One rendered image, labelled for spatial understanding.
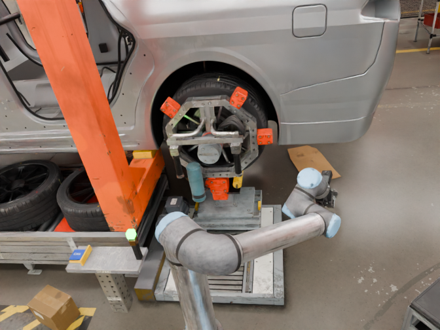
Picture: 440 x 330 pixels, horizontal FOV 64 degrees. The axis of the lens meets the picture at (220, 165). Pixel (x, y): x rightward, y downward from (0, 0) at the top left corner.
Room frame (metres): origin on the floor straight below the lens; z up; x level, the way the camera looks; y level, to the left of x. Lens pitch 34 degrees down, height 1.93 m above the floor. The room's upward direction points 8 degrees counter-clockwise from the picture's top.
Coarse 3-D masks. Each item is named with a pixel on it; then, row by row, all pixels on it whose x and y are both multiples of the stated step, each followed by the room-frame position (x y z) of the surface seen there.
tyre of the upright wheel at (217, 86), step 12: (204, 72) 2.15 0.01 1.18; (216, 72) 2.12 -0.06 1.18; (228, 72) 2.13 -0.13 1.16; (192, 84) 1.99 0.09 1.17; (204, 84) 1.95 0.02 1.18; (216, 84) 1.94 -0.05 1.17; (228, 84) 1.94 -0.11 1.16; (240, 84) 2.00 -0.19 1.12; (180, 96) 1.97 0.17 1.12; (192, 96) 1.95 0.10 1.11; (252, 96) 1.94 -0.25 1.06; (252, 108) 1.88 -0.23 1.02; (264, 108) 1.99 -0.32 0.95; (168, 120) 1.99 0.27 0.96; (264, 120) 1.88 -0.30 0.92
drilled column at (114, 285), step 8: (104, 280) 1.38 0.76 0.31; (112, 280) 1.37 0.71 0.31; (120, 280) 1.43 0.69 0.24; (104, 288) 1.39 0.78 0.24; (112, 288) 1.38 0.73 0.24; (120, 288) 1.40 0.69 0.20; (112, 296) 1.38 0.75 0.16; (120, 296) 1.37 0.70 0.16; (128, 296) 1.44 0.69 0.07; (112, 304) 1.39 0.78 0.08; (120, 304) 1.38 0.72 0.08; (128, 304) 1.40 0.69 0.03
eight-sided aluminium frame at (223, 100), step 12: (204, 96) 1.91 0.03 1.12; (216, 96) 1.89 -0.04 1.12; (228, 96) 1.88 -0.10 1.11; (180, 108) 1.90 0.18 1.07; (228, 108) 1.83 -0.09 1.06; (240, 108) 1.86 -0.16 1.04; (252, 120) 1.80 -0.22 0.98; (168, 132) 1.90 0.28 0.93; (252, 132) 1.80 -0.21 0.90; (252, 144) 1.80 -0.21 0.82; (180, 156) 1.91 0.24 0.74; (252, 156) 1.80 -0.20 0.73; (204, 168) 1.92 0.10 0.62; (216, 168) 1.90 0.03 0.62; (228, 168) 1.88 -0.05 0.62
